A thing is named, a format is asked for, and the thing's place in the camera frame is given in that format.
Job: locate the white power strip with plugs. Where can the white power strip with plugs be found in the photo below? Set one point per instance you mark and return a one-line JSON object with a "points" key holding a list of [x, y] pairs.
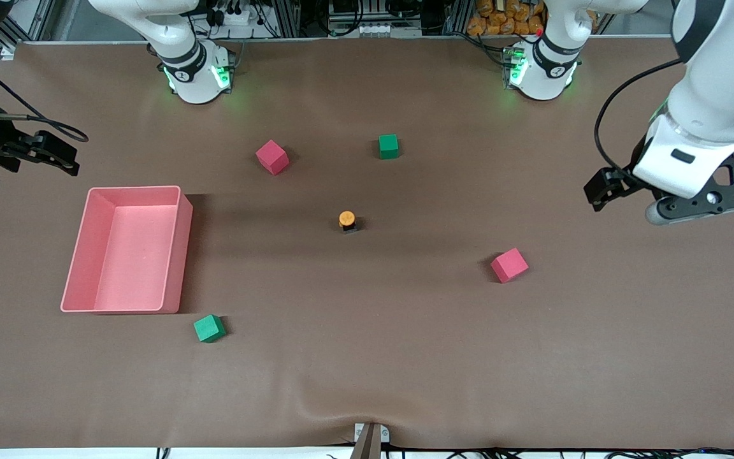
{"points": [[236, 16]]}

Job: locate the orange push button switch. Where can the orange push button switch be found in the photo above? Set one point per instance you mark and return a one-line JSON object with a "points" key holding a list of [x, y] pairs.
{"points": [[346, 218]]}

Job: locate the white connector strip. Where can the white connector strip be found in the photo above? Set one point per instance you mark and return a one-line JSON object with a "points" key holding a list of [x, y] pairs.
{"points": [[374, 29]]}

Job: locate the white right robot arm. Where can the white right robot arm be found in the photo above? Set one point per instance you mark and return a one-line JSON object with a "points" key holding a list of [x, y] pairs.
{"points": [[188, 64]]}

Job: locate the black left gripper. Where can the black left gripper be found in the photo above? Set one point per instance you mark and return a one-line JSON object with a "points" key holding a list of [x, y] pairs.
{"points": [[622, 178]]}

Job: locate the pink plastic tray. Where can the pink plastic tray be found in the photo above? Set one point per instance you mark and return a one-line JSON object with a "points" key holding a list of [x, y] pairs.
{"points": [[131, 255]]}

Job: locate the aluminium frame rail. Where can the aluminium frame rail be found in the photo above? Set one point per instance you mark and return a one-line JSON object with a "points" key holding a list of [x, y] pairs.
{"points": [[45, 19]]}

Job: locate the brown table mat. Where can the brown table mat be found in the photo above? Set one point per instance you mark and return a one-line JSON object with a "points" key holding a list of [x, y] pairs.
{"points": [[341, 350]]}

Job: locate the orange lumpy toy pile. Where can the orange lumpy toy pile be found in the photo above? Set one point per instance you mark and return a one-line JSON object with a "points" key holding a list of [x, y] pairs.
{"points": [[501, 19]]}

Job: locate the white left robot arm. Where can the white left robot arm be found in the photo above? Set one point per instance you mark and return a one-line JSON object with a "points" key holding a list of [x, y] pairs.
{"points": [[717, 83]]}

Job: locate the pink foam cube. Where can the pink foam cube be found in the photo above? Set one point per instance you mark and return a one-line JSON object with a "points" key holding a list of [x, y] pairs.
{"points": [[509, 264], [271, 156]]}

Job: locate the green foam cube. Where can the green foam cube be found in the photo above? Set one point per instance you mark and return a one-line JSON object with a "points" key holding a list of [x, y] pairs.
{"points": [[208, 328], [388, 146]]}

